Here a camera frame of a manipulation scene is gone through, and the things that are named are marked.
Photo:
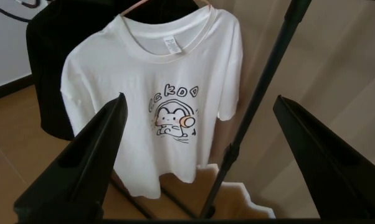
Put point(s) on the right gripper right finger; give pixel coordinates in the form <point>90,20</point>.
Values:
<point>330,193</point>

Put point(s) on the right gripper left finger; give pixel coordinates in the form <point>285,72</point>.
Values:
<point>59,193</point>

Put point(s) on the white garment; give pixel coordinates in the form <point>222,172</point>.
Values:
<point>112,62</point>

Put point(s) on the black shorts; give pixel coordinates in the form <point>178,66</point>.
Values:
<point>50,46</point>

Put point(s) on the pink clothes hanger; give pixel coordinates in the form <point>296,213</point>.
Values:
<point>133,7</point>

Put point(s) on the black clothes rack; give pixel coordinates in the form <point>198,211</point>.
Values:
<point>268,71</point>

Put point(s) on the beige curtain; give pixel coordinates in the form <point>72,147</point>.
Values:
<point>330,62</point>

